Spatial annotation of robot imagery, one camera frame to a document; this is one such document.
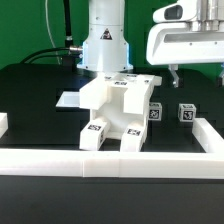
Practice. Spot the white chair seat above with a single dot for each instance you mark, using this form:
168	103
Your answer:
124	115

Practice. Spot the white U-shaped obstacle fence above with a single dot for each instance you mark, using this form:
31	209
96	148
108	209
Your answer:
206	165

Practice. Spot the white marker base plate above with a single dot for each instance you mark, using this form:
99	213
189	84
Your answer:
69	99

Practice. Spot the white chair back frame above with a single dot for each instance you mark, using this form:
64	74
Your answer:
128	91

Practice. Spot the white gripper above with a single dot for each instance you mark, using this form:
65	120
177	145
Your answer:
187	32

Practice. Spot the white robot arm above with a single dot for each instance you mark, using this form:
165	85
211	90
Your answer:
105	49

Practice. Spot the white part left edge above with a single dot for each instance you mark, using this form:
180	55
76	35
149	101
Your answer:
3	123

